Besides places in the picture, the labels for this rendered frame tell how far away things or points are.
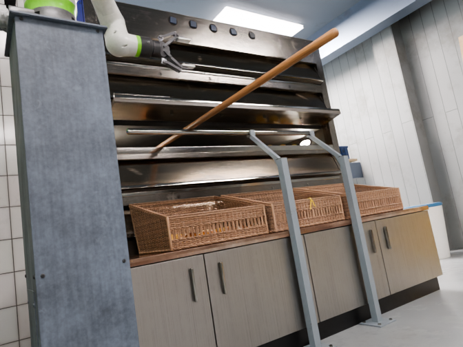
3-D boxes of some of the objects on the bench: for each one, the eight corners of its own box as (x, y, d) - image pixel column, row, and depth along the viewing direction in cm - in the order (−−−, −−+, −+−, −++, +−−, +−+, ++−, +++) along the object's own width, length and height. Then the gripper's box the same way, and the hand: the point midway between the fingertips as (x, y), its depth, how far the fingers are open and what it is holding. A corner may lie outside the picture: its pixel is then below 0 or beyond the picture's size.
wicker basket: (132, 255, 198) (126, 204, 203) (221, 239, 230) (214, 195, 234) (170, 252, 159) (161, 188, 163) (271, 233, 191) (262, 180, 195)
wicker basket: (297, 226, 264) (290, 188, 268) (348, 217, 296) (342, 182, 300) (353, 218, 225) (344, 173, 229) (405, 208, 257) (396, 169, 261)
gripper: (143, 27, 174) (184, 34, 186) (150, 77, 171) (191, 81, 183) (149, 18, 168) (191, 26, 180) (156, 70, 165) (199, 75, 177)
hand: (189, 54), depth 181 cm, fingers open, 13 cm apart
